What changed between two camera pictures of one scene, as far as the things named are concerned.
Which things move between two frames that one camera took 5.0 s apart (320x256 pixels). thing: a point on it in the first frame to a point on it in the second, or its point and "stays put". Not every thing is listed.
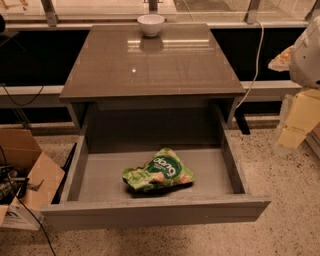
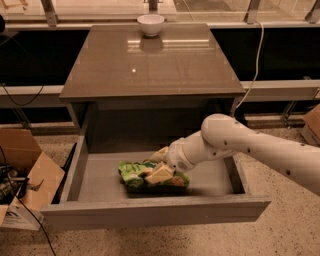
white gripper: (306, 63) to (176, 156)
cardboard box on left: (29, 180) stays put
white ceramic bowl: (150, 24) stays put
